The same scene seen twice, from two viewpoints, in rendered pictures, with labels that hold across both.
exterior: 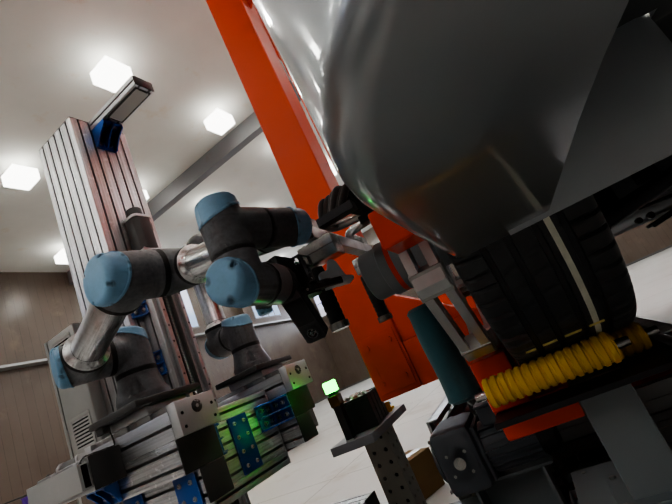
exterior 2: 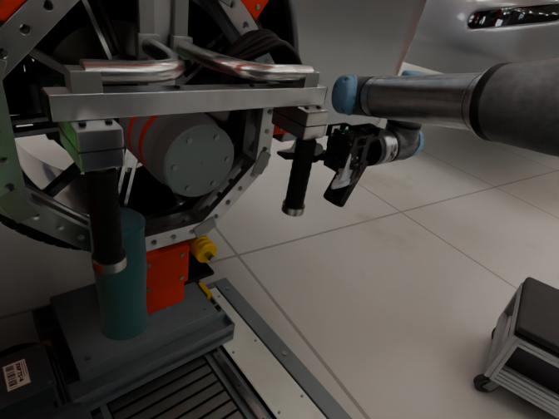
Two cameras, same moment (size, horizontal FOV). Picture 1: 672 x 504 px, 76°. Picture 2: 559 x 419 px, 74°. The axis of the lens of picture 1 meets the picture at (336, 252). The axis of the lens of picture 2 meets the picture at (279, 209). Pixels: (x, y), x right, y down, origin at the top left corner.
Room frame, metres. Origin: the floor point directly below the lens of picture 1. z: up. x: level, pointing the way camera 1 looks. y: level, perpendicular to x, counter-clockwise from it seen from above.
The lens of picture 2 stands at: (1.51, 0.32, 1.11)
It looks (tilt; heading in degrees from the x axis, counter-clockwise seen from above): 30 degrees down; 207
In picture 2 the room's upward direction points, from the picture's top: 10 degrees clockwise
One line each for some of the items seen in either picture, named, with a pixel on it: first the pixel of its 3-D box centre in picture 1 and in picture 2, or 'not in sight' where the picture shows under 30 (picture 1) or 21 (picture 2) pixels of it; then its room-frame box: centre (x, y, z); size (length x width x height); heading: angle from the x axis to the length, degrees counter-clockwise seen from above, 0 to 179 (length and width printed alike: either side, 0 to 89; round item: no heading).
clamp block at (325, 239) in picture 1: (320, 251); (299, 115); (0.93, 0.03, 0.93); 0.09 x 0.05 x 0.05; 71
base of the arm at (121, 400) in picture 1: (140, 386); not in sight; (1.26, 0.70, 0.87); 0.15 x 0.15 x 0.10
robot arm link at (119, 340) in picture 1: (127, 350); not in sight; (1.25, 0.70, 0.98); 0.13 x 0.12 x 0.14; 141
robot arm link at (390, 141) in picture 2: (269, 284); (378, 148); (0.73, 0.13, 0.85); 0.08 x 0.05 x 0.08; 71
